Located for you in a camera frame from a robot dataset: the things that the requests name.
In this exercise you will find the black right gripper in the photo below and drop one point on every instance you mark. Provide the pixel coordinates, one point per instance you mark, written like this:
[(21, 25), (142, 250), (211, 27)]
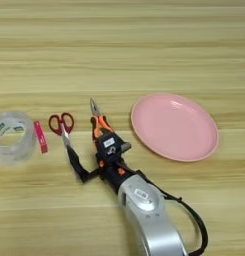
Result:
[(110, 168)]

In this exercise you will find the pink round plate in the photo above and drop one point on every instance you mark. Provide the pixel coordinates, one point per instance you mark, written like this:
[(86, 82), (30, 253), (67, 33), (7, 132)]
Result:
[(174, 128)]

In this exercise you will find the small red box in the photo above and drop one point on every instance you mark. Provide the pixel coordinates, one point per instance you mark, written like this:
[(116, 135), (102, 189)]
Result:
[(41, 138)]

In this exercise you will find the small black box white label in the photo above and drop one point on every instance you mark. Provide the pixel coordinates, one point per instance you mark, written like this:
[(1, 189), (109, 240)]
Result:
[(109, 143)]

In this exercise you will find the orange black pliers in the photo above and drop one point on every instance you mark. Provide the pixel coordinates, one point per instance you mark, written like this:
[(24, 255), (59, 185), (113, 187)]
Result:
[(99, 125)]

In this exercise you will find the clear tape roll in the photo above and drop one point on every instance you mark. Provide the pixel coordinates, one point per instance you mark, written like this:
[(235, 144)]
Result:
[(30, 141)]

